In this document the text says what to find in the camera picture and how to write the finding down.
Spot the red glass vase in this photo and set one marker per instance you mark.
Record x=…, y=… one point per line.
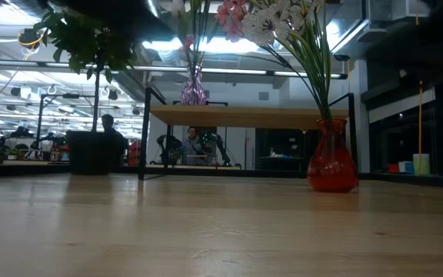
x=333, y=169

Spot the small white box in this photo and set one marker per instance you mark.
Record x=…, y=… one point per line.
x=402, y=167

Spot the white ceiling unit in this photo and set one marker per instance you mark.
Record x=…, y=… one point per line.
x=408, y=8

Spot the pale green cylinder container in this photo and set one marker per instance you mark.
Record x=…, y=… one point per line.
x=421, y=164

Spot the white artificial flower bunch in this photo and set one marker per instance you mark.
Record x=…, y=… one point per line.
x=264, y=27

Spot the red artificial flower bunch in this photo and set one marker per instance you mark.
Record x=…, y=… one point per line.
x=197, y=23

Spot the green potted plant black pot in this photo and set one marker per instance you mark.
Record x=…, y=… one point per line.
x=90, y=154

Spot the long ceiling light strip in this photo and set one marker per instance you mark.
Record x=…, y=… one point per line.
x=244, y=71

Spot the black background robot arm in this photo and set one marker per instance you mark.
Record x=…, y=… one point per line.
x=167, y=144
x=217, y=142

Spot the person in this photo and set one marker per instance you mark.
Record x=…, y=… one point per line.
x=108, y=122
x=192, y=148

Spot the wooden shelf black metal legs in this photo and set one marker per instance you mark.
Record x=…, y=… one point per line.
x=244, y=116

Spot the pink glass vase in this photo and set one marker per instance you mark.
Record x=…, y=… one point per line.
x=193, y=94

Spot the small red box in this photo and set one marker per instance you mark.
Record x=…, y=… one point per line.
x=393, y=168

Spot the pink artificial flower bunch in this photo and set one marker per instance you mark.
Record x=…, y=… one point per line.
x=237, y=19

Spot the small blue box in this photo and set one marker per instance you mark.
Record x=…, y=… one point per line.
x=409, y=167

